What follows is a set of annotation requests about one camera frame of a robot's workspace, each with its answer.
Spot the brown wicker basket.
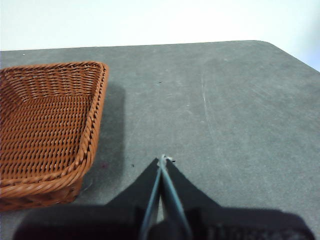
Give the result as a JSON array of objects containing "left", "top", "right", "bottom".
[{"left": 0, "top": 61, "right": 110, "bottom": 211}]

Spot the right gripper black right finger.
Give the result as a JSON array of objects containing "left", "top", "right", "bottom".
[{"left": 162, "top": 158, "right": 316, "bottom": 240}]

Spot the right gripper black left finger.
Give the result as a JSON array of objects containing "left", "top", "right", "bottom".
[{"left": 13, "top": 157, "right": 163, "bottom": 240}]

